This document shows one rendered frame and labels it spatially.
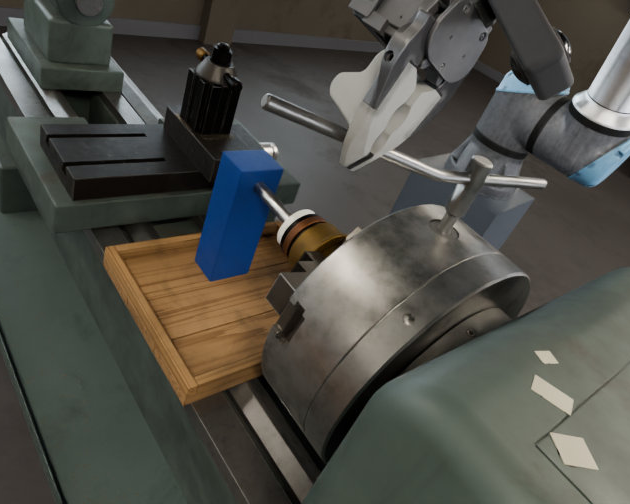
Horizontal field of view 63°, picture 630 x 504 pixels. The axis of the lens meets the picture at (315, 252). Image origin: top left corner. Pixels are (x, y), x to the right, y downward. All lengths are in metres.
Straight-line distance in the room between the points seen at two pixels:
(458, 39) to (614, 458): 0.31
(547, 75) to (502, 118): 0.68
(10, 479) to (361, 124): 1.46
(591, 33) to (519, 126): 7.00
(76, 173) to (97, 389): 0.45
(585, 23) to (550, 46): 7.69
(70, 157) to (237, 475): 0.59
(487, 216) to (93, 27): 1.02
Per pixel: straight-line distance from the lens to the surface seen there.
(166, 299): 0.85
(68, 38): 1.45
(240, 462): 0.73
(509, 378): 0.40
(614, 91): 0.97
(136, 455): 1.08
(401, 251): 0.52
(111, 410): 1.13
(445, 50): 0.41
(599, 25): 8.00
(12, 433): 1.75
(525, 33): 0.37
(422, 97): 0.42
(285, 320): 0.55
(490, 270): 0.54
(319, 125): 0.41
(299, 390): 0.55
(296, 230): 0.69
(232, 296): 0.88
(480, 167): 0.52
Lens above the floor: 1.48
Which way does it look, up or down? 35 degrees down
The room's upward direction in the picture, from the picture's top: 24 degrees clockwise
